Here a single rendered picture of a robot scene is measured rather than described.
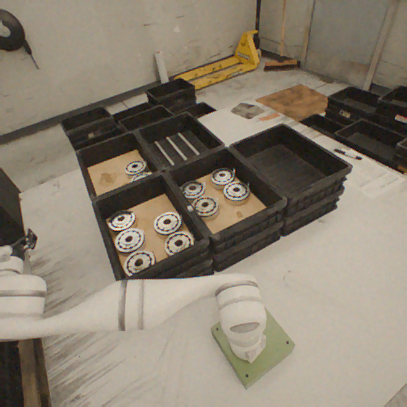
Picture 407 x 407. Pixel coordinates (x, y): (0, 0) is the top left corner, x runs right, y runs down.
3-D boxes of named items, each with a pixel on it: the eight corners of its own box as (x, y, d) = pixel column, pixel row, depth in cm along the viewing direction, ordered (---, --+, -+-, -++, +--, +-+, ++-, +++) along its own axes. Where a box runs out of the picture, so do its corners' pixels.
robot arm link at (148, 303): (127, 270, 51) (123, 320, 45) (260, 266, 56) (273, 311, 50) (130, 291, 58) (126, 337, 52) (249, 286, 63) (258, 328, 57)
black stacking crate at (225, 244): (284, 222, 98) (288, 201, 90) (215, 259, 90) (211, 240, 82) (228, 167, 124) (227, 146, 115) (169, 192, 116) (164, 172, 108)
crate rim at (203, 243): (211, 244, 83) (211, 239, 82) (120, 290, 76) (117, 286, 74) (164, 175, 109) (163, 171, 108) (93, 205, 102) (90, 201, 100)
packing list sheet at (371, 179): (409, 178, 120) (409, 178, 120) (375, 201, 114) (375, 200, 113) (346, 147, 141) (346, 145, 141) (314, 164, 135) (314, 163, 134)
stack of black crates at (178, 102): (187, 119, 296) (180, 77, 263) (201, 129, 277) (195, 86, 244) (155, 132, 284) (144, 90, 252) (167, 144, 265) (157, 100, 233)
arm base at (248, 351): (269, 341, 75) (270, 322, 62) (247, 368, 72) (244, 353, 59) (245, 317, 80) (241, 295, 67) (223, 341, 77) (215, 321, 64)
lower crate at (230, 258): (282, 240, 106) (286, 220, 97) (216, 276, 98) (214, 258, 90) (228, 184, 132) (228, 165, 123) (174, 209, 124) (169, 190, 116)
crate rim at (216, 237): (288, 204, 91) (289, 199, 89) (211, 243, 83) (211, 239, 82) (227, 149, 117) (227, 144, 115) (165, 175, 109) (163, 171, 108)
